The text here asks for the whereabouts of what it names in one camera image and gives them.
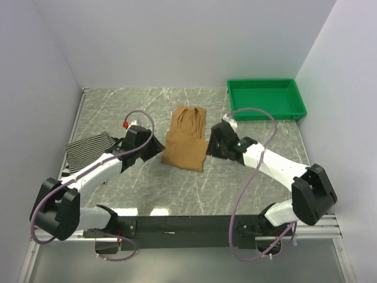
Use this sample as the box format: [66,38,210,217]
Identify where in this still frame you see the aluminium left side rail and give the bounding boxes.
[48,88,90,179]

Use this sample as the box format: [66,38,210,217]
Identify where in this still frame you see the thin striped tank top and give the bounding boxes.
[66,132,120,174]

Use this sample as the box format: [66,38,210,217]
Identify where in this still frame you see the tan tank top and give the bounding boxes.
[161,104,209,172]

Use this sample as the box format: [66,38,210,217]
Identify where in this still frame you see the black base beam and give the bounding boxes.
[84,215,288,249]

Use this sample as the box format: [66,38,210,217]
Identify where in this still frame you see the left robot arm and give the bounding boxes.
[30,125,165,241]

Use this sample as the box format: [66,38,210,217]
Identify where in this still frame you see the aluminium rail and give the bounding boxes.
[29,214,343,242]
[48,88,90,179]

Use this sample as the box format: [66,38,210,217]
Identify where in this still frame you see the aluminium front rail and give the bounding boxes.
[29,214,343,242]

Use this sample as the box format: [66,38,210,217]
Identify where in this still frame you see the green plastic bin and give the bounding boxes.
[227,78,307,121]

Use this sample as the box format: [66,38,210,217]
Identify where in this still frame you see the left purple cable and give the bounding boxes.
[29,109,156,262]

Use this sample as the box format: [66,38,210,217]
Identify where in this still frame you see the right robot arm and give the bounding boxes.
[207,120,338,235]

